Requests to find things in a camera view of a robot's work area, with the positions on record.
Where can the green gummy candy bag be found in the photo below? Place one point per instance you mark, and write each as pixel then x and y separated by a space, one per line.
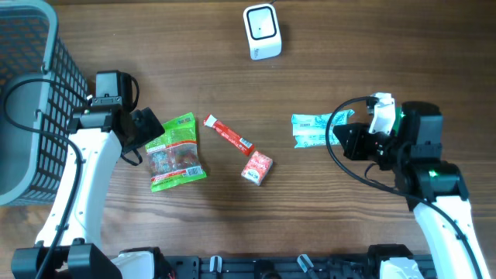
pixel 173 156

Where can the grey plastic mesh basket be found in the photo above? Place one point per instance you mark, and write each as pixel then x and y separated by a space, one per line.
pixel 40 86

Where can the white barcode scanner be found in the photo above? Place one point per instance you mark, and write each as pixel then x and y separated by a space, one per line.
pixel 262 31

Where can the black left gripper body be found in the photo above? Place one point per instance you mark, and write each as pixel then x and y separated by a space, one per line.
pixel 146 130

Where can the red small carton box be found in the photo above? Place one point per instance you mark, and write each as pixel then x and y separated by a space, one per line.
pixel 257 168

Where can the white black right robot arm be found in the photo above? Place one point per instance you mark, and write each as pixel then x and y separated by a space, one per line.
pixel 407 141

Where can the red snack stick packet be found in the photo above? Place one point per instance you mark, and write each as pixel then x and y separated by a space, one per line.
pixel 242 144

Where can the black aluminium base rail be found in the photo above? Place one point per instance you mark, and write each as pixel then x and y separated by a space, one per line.
pixel 347 266

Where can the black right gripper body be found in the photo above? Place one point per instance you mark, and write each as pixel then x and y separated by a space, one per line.
pixel 380 146

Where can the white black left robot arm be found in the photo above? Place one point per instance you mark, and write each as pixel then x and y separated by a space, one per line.
pixel 99 133

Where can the teal wipes packet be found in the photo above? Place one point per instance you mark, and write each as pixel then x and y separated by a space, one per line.
pixel 309 130

